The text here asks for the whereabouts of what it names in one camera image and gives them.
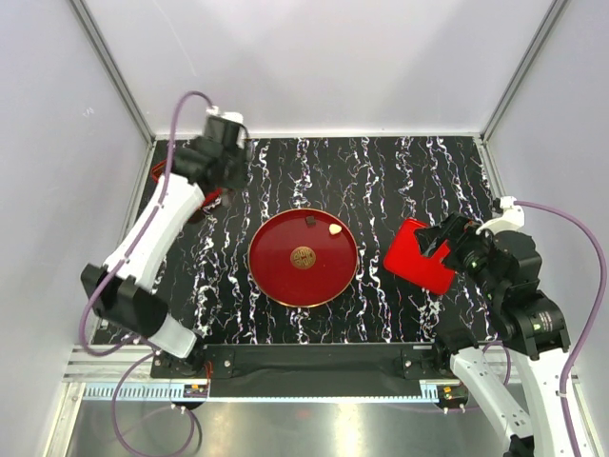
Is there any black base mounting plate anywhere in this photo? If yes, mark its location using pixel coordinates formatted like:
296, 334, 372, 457
150, 343, 458, 402

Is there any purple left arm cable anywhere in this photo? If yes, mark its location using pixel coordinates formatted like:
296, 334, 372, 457
78, 90, 215, 452

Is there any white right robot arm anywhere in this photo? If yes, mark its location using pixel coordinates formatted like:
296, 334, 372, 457
415, 206, 576, 456

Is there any aluminium frame rail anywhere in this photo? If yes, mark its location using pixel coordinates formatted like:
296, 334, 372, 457
61, 347, 586, 406

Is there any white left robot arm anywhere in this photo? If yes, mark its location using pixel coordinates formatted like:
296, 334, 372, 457
81, 108, 252, 377

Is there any red compartment chocolate box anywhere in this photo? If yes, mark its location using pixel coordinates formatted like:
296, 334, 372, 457
150, 160, 221, 210

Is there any red box lid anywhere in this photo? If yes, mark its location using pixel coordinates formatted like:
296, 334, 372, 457
383, 218, 456, 295

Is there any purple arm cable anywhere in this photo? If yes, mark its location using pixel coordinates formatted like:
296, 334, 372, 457
480, 199, 601, 457
78, 90, 215, 452

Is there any white heart chocolate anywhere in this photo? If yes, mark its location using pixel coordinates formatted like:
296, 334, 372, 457
329, 224, 342, 235

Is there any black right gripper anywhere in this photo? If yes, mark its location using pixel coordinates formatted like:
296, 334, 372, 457
413, 209, 502, 300

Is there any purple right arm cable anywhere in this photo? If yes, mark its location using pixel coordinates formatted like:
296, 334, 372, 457
480, 199, 601, 457

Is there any round red lacquer tray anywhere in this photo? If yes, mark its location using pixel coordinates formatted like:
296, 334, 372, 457
247, 209, 359, 308

